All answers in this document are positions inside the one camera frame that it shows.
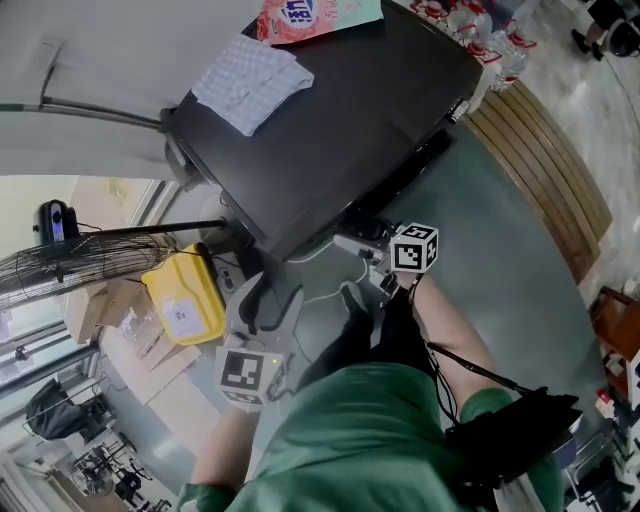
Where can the green shirt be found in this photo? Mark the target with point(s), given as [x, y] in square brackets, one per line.
[360, 440]

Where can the black trousers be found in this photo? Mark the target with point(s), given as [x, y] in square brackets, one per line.
[345, 345]

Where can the pink printed bag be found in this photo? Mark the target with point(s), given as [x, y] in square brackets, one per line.
[310, 17]

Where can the brown cardboard box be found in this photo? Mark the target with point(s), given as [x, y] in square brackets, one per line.
[115, 300]
[170, 370]

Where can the white waffle cloth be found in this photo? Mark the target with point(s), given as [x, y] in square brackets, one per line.
[250, 82]

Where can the person's left forearm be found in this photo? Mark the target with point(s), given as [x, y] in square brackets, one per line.
[225, 445]

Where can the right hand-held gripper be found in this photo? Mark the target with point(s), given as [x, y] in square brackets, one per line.
[415, 250]

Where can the black bag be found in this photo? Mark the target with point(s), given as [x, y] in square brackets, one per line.
[57, 410]

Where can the person's right forearm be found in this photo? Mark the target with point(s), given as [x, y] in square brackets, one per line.
[450, 340]

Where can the black table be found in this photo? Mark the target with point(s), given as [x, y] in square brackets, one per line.
[340, 125]

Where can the yellow plastic bin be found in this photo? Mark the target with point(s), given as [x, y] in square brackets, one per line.
[185, 295]

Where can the black waist pack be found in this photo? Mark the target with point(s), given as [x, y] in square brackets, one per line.
[515, 430]

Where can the pack of water bottles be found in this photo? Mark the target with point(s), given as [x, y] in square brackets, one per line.
[480, 35]

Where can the grey wall pipe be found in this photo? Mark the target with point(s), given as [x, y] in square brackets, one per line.
[100, 114]

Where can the grey shoe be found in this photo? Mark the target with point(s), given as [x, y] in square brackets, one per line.
[352, 297]

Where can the wooden slatted platform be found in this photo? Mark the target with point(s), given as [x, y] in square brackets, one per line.
[545, 175]

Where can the black pedestal fan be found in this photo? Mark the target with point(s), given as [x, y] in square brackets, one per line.
[55, 222]

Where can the brown wooden chair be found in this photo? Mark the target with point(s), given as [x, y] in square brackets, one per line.
[617, 320]

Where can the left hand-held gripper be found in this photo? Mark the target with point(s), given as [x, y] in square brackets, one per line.
[245, 372]

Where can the white power strip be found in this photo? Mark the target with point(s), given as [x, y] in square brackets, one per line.
[229, 280]

